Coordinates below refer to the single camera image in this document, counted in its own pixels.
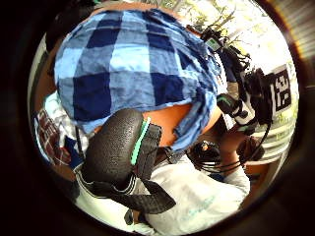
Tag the red plaid cloth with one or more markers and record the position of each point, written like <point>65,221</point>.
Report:
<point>49,137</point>

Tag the white marker cube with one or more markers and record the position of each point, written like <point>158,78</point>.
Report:
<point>281,90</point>

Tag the white striped cloth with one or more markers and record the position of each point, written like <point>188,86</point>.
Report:
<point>60,113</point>

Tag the blue checked cloth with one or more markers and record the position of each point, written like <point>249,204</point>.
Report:
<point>131,65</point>

